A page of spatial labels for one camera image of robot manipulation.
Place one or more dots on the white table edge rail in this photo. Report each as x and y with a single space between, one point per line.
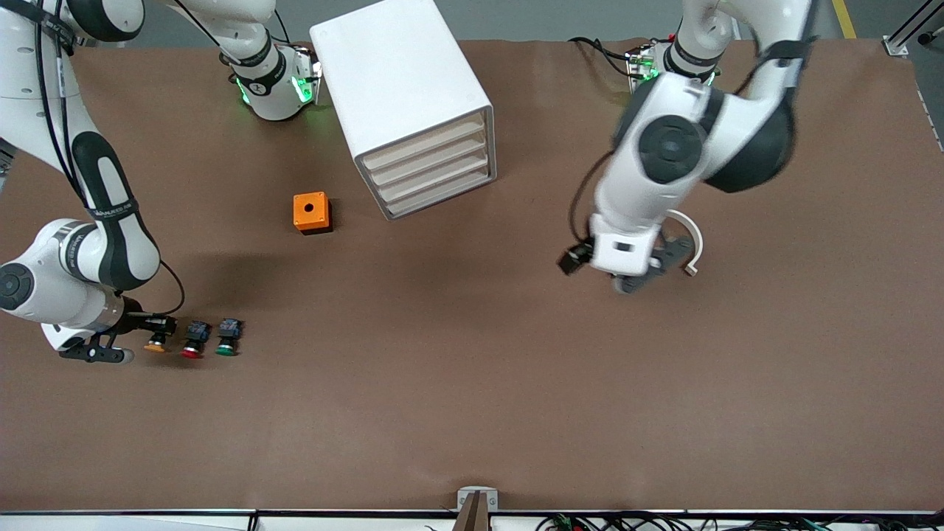
147 522

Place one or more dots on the orange box with black base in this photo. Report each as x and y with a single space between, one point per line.
310 210

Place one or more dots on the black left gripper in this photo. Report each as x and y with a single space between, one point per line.
574 258

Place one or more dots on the yellow mushroom push button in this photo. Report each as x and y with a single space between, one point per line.
155 344

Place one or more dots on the white drawer cabinet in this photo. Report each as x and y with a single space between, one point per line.
391 66

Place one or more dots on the white curved plastic bracket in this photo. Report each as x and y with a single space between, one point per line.
697 240

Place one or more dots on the green mushroom push button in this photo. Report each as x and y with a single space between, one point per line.
228 339

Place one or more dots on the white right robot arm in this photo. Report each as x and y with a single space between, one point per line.
110 243

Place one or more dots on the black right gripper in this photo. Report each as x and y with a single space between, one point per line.
138 322

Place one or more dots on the aluminium frame profile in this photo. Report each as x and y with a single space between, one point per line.
911 33

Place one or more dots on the white plastic drawer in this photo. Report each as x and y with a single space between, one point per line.
442 193
425 141
436 175
431 158

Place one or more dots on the grey metal table bracket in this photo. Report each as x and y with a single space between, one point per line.
477 505

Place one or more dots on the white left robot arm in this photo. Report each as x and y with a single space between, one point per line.
664 147

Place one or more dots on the red mushroom push button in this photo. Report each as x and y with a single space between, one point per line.
194 343

